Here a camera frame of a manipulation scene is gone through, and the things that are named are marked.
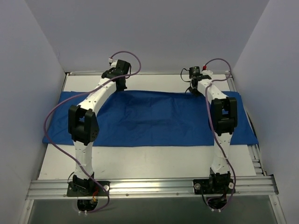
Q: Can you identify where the blue surgical drape cloth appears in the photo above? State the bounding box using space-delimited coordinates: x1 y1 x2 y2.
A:
48 91 258 147

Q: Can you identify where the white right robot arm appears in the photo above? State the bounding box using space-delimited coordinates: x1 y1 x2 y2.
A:
187 66 238 193

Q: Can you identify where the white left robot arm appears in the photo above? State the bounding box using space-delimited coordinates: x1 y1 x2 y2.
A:
68 59 131 196

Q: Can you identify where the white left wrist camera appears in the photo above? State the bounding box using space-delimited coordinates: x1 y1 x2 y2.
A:
108 58 118 67

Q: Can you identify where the thin black cable loop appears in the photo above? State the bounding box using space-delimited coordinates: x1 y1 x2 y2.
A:
180 68 194 94

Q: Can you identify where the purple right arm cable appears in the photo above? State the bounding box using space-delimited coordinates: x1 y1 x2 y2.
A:
202 58 236 210

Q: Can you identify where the aluminium back rail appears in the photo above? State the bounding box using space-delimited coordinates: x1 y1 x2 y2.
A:
66 70 229 76

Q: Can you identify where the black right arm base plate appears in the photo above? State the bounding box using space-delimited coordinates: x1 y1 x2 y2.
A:
192 179 235 195

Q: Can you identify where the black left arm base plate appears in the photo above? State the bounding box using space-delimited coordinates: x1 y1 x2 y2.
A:
66 181 110 197

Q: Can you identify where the aluminium front rail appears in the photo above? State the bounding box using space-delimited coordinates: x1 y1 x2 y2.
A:
26 175 278 200

